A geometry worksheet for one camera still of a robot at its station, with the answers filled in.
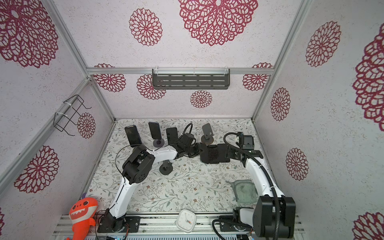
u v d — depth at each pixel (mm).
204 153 957
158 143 1062
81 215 700
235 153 730
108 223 635
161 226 746
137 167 575
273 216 404
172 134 973
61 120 730
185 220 730
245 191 835
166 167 877
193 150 890
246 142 650
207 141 1062
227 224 755
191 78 945
